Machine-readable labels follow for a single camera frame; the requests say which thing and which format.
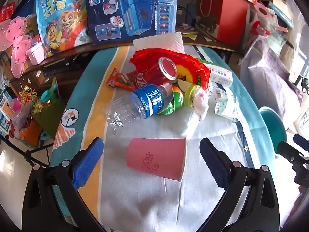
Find striped teal tablecloth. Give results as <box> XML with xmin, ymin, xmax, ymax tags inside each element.
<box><xmin>49</xmin><ymin>44</ymin><xmax>268</xmax><ymax>232</ymax></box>

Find pink butterfly wings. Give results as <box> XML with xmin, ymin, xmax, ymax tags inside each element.
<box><xmin>0</xmin><ymin>16</ymin><xmax>34</xmax><ymax>79</ymax></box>

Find dark wooden desk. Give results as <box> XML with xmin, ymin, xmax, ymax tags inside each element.
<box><xmin>10</xmin><ymin>22</ymin><xmax>244</xmax><ymax>102</ymax></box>

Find red package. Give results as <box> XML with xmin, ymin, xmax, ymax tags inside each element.
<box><xmin>0</xmin><ymin>2</ymin><xmax>15</xmax><ymax>22</ymax></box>

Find red soda can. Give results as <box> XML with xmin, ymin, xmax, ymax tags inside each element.
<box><xmin>135</xmin><ymin>56</ymin><xmax>178</xmax><ymax>90</ymax></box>

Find orange snack wrapper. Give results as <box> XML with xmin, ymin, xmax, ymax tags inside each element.
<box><xmin>107</xmin><ymin>68</ymin><xmax>137</xmax><ymax>90</ymax></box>

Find printed plastic wrapper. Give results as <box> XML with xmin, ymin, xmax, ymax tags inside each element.
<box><xmin>214</xmin><ymin>89</ymin><xmax>240</xmax><ymax>122</ymax></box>

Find blue toy box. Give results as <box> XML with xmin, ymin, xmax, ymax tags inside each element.
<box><xmin>83</xmin><ymin>0</ymin><xmax>179</xmax><ymax>45</ymax></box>

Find red plastic bag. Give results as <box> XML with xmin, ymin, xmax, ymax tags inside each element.
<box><xmin>130</xmin><ymin>49</ymin><xmax>210</xmax><ymax>90</ymax></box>

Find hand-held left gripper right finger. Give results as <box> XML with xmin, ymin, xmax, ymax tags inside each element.
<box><xmin>199</xmin><ymin>137</ymin><xmax>280</xmax><ymax>232</ymax></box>

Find cartoon puppy snack bag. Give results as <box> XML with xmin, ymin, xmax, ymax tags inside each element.
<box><xmin>36</xmin><ymin>0</ymin><xmax>93</xmax><ymax>58</ymax></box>

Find colourful curly ribbon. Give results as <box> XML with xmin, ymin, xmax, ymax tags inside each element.
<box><xmin>19</xmin><ymin>85</ymin><xmax>37</xmax><ymax>107</ymax></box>

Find black stand legs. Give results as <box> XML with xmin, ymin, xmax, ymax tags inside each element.
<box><xmin>0</xmin><ymin>133</ymin><xmax>55</xmax><ymax>172</ymax></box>

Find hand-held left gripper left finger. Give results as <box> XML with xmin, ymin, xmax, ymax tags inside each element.
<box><xmin>22</xmin><ymin>137</ymin><xmax>107</xmax><ymax>232</ymax></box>

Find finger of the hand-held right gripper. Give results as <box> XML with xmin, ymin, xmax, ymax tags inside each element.
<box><xmin>277</xmin><ymin>141</ymin><xmax>309</xmax><ymax>189</ymax></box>
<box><xmin>293</xmin><ymin>133</ymin><xmax>309</xmax><ymax>148</ymax></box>

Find clear gift bag red bow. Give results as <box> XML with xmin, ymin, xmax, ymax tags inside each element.
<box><xmin>246</xmin><ymin>2</ymin><xmax>288</xmax><ymax>51</ymax></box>

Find white paper towel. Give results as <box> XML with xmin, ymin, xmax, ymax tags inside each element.
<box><xmin>133</xmin><ymin>32</ymin><xmax>185</xmax><ymax>54</ymax></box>

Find small pink box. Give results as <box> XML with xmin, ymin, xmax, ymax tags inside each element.
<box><xmin>26</xmin><ymin>42</ymin><xmax>47</xmax><ymax>65</ymax></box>

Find green felt bag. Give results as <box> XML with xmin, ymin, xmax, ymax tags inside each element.
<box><xmin>31</xmin><ymin>77</ymin><xmax>67</xmax><ymax>136</ymax></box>

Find pink paper cup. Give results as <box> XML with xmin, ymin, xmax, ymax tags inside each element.
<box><xmin>126</xmin><ymin>137</ymin><xmax>188</xmax><ymax>182</ymax></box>

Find clear bottle blue label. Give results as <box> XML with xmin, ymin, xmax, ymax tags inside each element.
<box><xmin>101</xmin><ymin>84</ymin><xmax>172</xmax><ymax>133</ymax></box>

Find white green medicine box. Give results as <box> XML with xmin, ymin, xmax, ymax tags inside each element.
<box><xmin>198</xmin><ymin>59</ymin><xmax>234</xmax><ymax>88</ymax></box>

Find teal round bin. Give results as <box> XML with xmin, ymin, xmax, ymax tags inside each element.
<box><xmin>259</xmin><ymin>106</ymin><xmax>288</xmax><ymax>150</ymax></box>

